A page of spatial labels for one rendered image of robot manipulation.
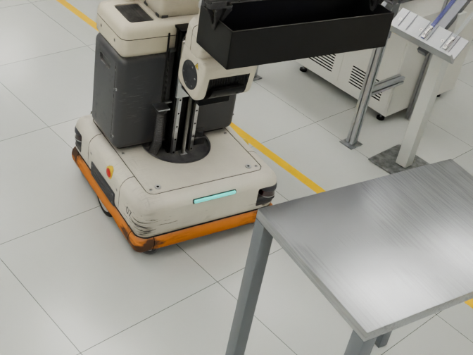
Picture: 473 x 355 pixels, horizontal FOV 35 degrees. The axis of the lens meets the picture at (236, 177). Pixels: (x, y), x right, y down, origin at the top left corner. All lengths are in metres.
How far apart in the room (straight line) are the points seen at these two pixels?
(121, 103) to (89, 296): 0.71
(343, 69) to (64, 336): 2.20
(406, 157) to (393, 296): 1.97
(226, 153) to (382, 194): 1.07
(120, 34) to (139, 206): 0.61
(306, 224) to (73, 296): 1.11
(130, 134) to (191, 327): 0.77
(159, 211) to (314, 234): 0.98
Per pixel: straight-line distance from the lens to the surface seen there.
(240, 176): 2.91
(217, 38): 2.06
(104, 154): 2.95
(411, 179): 2.19
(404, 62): 3.87
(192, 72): 2.57
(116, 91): 2.80
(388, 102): 3.97
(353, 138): 3.76
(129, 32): 2.68
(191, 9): 2.81
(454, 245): 2.00
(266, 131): 3.74
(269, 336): 2.70
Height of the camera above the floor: 1.97
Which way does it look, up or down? 36 degrees down
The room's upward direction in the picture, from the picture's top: 11 degrees clockwise
